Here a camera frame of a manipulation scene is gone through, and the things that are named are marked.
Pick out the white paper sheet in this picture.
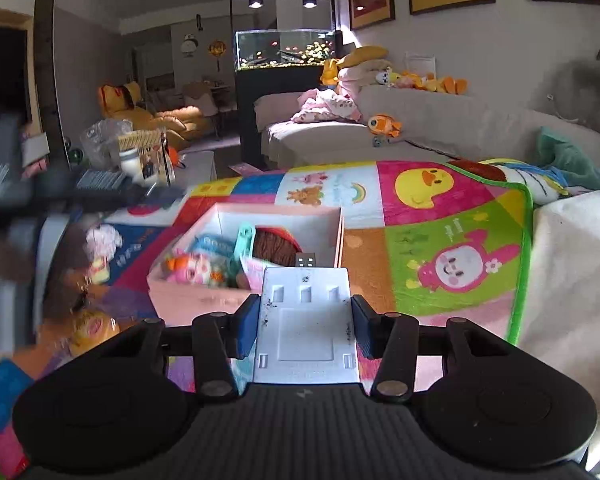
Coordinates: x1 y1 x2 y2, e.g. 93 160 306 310
405 51 437 77

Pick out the black television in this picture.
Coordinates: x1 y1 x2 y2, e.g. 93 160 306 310
0 22 31 111

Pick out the beige dining chair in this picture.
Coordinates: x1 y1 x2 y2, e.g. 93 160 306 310
182 82 218 121
217 87 238 138

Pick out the white thermos bottle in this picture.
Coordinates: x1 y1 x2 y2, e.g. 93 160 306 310
119 149 146 181

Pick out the black tank cabinet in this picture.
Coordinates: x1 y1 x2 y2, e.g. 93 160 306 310
235 62 331 171

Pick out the grey neck pillow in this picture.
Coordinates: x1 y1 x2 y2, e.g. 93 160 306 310
547 57 600 126

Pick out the orange clownfish plush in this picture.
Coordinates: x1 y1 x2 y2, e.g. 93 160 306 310
367 114 402 138

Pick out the teal cloth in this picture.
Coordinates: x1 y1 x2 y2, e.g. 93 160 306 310
535 127 600 191

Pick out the pink clothes pile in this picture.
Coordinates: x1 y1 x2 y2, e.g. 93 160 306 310
290 87 362 125

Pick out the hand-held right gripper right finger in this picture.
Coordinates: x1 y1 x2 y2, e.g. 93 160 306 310
351 293 513 403

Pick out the yellow duck plush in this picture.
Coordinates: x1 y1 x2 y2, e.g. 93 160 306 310
395 71 468 96

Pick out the colourful cartoon play mat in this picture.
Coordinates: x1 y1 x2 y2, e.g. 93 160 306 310
0 159 536 480

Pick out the yellow plush toy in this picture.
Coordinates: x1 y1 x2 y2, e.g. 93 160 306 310
320 58 342 86

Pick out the white blue printed cloth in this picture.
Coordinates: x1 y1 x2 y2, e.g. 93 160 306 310
480 159 573 201

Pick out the beige printed paper bag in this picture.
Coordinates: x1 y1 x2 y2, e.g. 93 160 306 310
117 129 176 186

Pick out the grey plastic plate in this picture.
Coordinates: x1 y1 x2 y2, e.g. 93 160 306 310
252 252 362 386

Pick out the clear plastic bag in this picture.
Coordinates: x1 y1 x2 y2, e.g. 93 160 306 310
80 119 133 168

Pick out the crochet doll with brown hair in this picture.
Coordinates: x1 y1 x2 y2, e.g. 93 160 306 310
250 226 303 267

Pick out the pink packet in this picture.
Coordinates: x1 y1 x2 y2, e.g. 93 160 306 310
237 257 268 291

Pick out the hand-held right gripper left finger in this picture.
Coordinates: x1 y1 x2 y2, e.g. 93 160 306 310
95 292 261 403

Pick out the white coffee table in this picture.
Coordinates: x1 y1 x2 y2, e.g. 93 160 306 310
172 150 218 183

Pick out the teal plastic toy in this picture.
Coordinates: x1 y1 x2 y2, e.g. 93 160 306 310
232 224 258 273

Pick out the blue wet wipes packet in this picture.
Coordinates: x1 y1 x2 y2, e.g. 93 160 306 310
190 235 238 262

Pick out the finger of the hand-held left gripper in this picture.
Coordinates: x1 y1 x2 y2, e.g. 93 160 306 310
72 169 187 212

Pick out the pink cardboard box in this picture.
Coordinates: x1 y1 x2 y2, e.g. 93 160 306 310
146 202 346 331

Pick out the pink orange toy figure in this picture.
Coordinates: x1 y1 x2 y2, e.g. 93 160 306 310
162 252 216 286

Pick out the beige sofa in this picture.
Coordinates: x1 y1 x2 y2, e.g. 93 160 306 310
254 82 600 471

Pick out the glass fish tank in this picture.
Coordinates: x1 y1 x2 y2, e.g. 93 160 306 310
235 29 343 71

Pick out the yellow plush lounge chair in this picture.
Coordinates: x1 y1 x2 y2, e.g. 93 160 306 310
98 81 213 151

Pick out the pink pillow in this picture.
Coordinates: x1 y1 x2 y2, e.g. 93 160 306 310
337 60 393 96

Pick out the white paper bag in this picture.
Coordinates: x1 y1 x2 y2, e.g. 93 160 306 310
22 132 51 167

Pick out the yellow pillow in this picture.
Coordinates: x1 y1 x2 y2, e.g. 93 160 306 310
337 46 392 68

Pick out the yellow wall ornament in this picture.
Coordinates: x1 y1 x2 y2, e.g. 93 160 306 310
208 40 227 73

